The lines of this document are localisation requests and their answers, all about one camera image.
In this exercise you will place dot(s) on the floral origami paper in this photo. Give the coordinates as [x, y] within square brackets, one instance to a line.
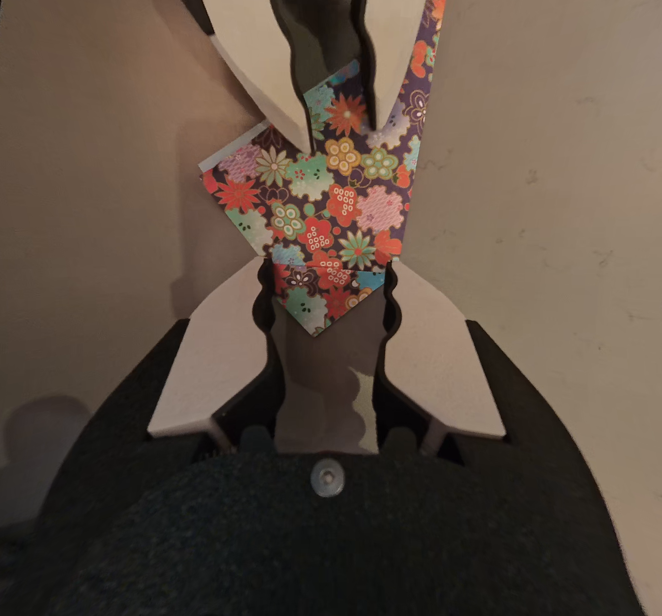
[336, 202]

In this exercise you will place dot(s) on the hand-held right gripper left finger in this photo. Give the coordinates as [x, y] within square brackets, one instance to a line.
[217, 367]

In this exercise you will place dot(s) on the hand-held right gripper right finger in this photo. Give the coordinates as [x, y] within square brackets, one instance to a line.
[439, 367]

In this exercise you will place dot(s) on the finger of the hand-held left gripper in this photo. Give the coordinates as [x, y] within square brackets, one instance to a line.
[398, 16]
[243, 21]

